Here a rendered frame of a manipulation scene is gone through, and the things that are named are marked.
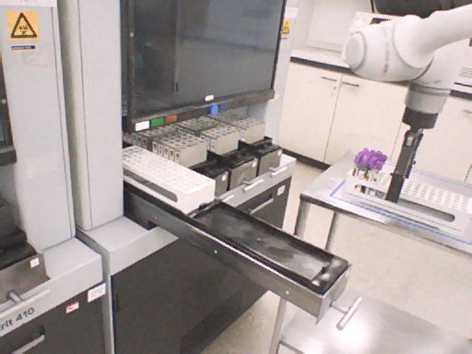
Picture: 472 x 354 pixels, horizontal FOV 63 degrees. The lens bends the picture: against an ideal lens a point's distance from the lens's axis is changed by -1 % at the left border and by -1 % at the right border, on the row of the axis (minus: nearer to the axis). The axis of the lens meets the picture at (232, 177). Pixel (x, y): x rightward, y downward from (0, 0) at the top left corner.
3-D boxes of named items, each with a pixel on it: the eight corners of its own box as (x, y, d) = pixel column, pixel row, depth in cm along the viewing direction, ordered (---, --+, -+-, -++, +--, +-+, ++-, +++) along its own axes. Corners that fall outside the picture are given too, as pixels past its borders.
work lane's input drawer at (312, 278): (93, 194, 107) (91, 165, 103) (133, 181, 117) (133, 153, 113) (336, 340, 69) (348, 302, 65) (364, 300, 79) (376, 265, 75)
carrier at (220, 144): (232, 147, 127) (234, 129, 125) (238, 148, 126) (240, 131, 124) (209, 155, 119) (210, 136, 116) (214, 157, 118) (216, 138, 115)
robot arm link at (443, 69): (428, 79, 94) (386, 77, 89) (448, 12, 87) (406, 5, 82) (466, 90, 85) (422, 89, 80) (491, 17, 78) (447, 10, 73)
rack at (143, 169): (106, 175, 103) (105, 153, 101) (135, 165, 111) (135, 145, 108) (185, 218, 88) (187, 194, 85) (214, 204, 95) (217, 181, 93)
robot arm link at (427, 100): (453, 87, 89) (444, 112, 92) (412, 78, 93) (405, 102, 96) (449, 91, 82) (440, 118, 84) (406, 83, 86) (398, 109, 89)
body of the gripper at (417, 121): (437, 116, 85) (424, 155, 89) (441, 110, 92) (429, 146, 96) (402, 108, 88) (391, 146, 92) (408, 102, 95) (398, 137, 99)
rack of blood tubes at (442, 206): (340, 195, 103) (346, 174, 100) (351, 183, 110) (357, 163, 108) (462, 237, 89) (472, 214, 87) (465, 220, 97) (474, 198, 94)
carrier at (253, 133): (259, 136, 139) (261, 121, 136) (264, 138, 138) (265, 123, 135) (239, 144, 130) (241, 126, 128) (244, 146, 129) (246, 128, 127)
